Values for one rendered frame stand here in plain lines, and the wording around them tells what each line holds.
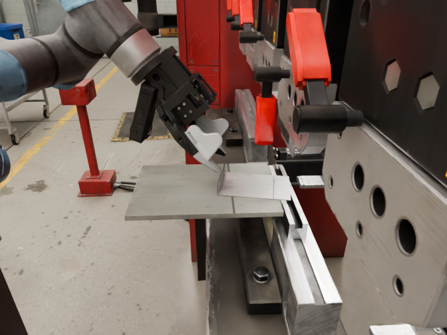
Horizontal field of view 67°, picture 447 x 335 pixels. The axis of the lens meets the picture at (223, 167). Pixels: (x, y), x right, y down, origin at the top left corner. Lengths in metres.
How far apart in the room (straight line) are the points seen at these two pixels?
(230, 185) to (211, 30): 0.88
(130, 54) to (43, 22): 7.76
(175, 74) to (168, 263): 1.49
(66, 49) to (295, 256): 0.47
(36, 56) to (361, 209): 0.47
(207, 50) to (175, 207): 0.93
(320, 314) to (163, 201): 0.30
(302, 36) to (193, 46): 1.18
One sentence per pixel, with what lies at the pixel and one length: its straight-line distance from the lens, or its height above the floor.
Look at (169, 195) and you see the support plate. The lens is 0.62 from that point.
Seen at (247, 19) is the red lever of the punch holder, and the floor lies 1.28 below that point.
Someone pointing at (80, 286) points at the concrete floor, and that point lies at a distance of 1.95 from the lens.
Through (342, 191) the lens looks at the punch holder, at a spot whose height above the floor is 1.20.
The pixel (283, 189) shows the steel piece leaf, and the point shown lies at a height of 1.00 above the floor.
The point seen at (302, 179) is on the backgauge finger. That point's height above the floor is 1.00.
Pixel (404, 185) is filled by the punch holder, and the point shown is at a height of 1.24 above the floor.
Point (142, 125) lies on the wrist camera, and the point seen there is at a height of 1.12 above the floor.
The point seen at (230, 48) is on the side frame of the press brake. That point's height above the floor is 1.12.
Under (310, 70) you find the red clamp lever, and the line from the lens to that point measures 0.23.
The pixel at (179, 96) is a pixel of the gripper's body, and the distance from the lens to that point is 0.55.
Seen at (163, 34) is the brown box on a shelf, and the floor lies 1.00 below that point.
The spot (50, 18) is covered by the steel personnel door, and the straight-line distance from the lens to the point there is 8.24.
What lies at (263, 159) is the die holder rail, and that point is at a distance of 0.98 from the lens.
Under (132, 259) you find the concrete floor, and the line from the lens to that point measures 2.00.
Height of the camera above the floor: 1.33
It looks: 28 degrees down
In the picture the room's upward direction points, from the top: straight up
